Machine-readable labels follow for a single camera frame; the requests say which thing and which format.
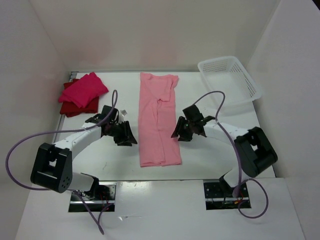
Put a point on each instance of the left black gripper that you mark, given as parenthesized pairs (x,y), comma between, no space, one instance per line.
(127,137)

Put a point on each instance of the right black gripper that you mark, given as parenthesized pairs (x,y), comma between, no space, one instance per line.
(179,130)

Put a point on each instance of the light pink t-shirt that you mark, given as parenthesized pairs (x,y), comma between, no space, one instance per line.
(157,121)

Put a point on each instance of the red t-shirt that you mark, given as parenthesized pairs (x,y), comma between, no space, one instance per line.
(70,109)

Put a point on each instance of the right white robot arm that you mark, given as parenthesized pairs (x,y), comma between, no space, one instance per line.
(253,150)

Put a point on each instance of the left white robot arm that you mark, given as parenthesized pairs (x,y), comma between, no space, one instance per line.
(53,166)

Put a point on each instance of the white plastic basket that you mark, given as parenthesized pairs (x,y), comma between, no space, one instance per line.
(228,75)

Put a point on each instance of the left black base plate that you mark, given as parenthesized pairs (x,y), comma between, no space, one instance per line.
(104,197)

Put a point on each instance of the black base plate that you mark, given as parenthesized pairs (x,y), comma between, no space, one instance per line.
(104,197)
(217,199)

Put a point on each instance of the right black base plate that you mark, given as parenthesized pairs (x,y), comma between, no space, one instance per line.
(217,199)

